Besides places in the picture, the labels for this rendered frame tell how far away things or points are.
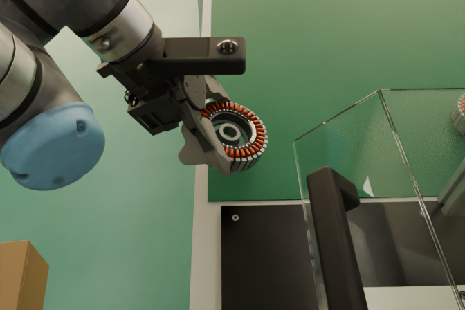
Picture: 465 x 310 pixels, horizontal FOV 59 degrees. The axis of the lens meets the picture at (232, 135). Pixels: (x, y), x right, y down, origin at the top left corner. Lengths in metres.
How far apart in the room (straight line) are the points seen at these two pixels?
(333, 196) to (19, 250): 0.40
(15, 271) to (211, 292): 0.23
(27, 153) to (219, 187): 0.36
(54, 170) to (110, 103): 1.55
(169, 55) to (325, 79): 0.40
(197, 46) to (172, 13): 1.91
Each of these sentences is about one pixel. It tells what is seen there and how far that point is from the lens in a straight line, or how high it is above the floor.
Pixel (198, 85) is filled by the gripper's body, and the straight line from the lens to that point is 0.53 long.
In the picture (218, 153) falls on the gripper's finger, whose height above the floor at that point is 0.86.
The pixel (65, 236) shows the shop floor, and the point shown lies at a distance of 1.53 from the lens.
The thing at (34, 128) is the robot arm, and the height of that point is 1.05.
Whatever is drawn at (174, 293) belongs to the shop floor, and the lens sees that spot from 1.36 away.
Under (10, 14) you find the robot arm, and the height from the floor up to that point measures 1.06.
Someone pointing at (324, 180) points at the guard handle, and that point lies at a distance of 0.25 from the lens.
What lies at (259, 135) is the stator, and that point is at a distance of 0.58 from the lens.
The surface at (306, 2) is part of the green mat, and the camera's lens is 1.02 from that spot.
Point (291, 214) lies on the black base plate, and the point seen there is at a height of 0.77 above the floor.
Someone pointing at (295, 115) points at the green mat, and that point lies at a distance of 0.72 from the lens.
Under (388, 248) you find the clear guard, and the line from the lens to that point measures 0.26.
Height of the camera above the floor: 1.26
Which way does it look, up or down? 49 degrees down
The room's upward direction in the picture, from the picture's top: straight up
